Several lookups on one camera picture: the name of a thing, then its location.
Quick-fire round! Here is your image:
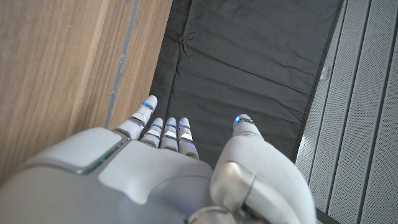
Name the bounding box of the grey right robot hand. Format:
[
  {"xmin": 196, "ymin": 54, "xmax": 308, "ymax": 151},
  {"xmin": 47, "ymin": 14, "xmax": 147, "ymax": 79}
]
[{"xmin": 0, "ymin": 95, "xmax": 318, "ymax": 224}]

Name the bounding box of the grey tape outline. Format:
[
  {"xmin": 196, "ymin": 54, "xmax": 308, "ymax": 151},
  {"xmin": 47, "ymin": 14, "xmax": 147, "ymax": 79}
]
[{"xmin": 103, "ymin": 0, "xmax": 141, "ymax": 129}]

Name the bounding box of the black backdrop curtain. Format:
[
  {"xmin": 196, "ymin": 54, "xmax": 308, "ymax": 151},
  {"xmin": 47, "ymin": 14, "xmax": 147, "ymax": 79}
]
[{"xmin": 141, "ymin": 0, "xmax": 346, "ymax": 169}]

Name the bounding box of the grey perforated wall panel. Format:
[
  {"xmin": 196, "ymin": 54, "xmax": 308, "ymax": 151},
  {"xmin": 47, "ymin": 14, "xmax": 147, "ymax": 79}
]
[{"xmin": 294, "ymin": 0, "xmax": 398, "ymax": 224}]

